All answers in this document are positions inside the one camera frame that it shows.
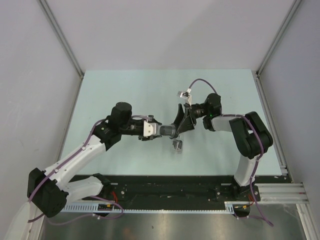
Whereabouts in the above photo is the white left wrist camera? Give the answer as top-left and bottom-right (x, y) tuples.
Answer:
(143, 120), (157, 137)

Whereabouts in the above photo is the white slotted cable duct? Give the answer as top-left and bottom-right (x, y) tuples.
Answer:
(62, 201), (258, 214)

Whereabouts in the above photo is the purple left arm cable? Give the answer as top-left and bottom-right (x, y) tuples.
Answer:
(26, 114), (151, 225)

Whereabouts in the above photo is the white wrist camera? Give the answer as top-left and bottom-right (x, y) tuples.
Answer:
(143, 120), (157, 137)
(177, 88), (192, 106)

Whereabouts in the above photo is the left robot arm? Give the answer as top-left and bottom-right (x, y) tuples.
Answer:
(27, 102), (163, 218)

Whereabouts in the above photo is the clear elbow pipe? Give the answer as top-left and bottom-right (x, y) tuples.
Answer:
(171, 135), (184, 154)
(155, 124), (177, 139)

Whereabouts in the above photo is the aluminium frame post right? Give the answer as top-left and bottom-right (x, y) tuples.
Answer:
(255, 0), (304, 77)

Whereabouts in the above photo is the aluminium frame post left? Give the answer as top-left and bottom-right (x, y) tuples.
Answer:
(37, 0), (85, 80)

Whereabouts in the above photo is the aluminium frame post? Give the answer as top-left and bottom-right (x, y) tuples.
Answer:
(255, 0), (304, 77)
(37, 0), (85, 80)

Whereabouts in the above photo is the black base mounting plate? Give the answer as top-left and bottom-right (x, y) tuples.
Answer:
(51, 174), (262, 204)

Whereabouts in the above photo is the aluminium frame rail right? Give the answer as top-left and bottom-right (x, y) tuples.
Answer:
(252, 71), (320, 240)

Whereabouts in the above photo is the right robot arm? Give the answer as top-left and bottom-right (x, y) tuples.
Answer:
(170, 91), (273, 201)

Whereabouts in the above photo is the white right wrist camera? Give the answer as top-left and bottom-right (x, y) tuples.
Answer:
(177, 88), (192, 106)

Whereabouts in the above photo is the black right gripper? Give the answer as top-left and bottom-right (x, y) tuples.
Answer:
(170, 102), (210, 134)

